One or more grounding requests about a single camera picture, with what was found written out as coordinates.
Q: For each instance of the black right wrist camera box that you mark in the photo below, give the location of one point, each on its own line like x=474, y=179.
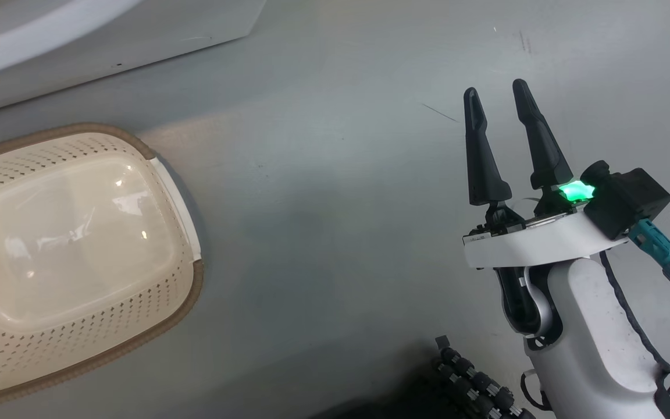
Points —
x=628, y=201

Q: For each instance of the white washing machine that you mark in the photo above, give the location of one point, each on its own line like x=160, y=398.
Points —
x=166, y=29

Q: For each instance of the cream perforated laundry basket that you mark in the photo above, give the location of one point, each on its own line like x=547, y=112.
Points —
x=67, y=244

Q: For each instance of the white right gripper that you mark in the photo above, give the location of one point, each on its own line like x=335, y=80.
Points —
x=538, y=244

